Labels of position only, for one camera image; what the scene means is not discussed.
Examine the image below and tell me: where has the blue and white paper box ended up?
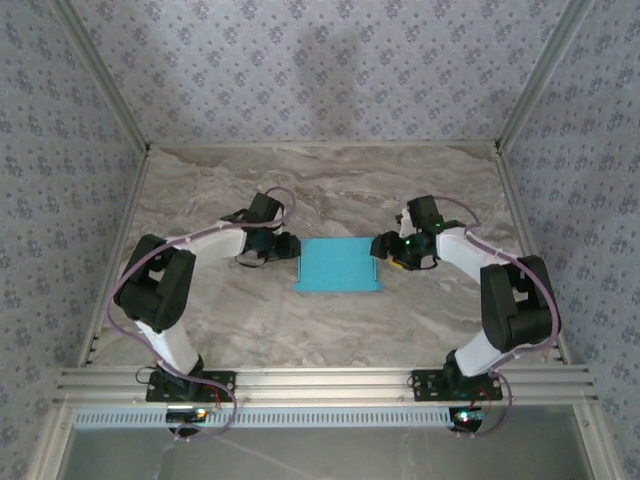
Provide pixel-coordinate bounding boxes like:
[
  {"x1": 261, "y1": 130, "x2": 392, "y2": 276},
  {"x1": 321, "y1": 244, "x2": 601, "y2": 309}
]
[{"x1": 292, "y1": 237, "x2": 386, "y2": 295}]

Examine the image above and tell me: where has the slanted aluminium frame post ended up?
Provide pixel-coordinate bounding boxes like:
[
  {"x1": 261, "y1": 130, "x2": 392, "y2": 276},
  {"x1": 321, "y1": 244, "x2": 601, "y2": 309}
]
[
  {"x1": 494, "y1": 0, "x2": 599, "y2": 151},
  {"x1": 52, "y1": 0, "x2": 151, "y2": 154}
]

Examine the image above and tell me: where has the aluminium frame leg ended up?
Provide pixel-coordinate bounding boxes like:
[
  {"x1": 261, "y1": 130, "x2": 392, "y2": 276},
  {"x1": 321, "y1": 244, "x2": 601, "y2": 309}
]
[
  {"x1": 24, "y1": 404, "x2": 76, "y2": 480},
  {"x1": 572, "y1": 403, "x2": 624, "y2": 480}
]

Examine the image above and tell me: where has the grey slotted cable duct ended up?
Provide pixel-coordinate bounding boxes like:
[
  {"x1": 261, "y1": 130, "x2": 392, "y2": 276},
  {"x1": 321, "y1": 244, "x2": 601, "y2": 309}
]
[{"x1": 73, "y1": 405, "x2": 454, "y2": 430}]

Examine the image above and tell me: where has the controller board with green light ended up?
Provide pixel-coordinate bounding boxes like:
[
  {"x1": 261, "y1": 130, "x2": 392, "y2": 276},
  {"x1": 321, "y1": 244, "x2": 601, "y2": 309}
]
[
  {"x1": 166, "y1": 407, "x2": 209, "y2": 424},
  {"x1": 449, "y1": 407, "x2": 486, "y2": 432}
]

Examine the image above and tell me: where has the aluminium table edge bar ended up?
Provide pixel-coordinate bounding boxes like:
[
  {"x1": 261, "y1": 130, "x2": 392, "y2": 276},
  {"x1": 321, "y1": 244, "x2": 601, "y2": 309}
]
[{"x1": 147, "y1": 141, "x2": 501, "y2": 150}]

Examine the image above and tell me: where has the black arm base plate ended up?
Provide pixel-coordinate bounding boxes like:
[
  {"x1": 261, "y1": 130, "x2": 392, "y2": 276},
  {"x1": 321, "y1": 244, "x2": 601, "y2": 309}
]
[
  {"x1": 412, "y1": 369, "x2": 504, "y2": 403},
  {"x1": 145, "y1": 369, "x2": 237, "y2": 403}
]

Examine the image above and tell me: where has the aluminium table side rail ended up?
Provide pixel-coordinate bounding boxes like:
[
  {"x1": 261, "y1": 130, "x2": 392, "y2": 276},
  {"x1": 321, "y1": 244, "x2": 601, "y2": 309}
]
[
  {"x1": 494, "y1": 147, "x2": 574, "y2": 364},
  {"x1": 77, "y1": 147, "x2": 154, "y2": 369}
]

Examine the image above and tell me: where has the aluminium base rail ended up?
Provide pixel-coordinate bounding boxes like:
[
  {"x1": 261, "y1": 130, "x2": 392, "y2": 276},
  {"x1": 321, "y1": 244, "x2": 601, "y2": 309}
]
[{"x1": 54, "y1": 367, "x2": 599, "y2": 405}]

